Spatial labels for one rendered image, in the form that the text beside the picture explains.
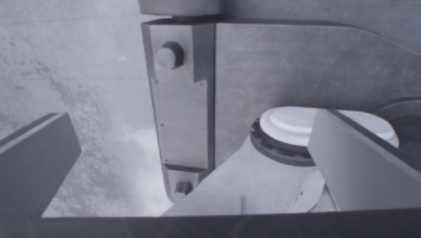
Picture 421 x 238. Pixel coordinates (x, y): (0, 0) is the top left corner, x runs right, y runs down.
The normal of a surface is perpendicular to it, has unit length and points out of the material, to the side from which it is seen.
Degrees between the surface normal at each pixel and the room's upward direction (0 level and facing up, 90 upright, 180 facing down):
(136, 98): 0
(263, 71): 0
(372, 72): 0
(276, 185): 90
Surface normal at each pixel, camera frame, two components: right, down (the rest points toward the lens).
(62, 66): -0.18, 0.48
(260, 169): 0.00, -0.87
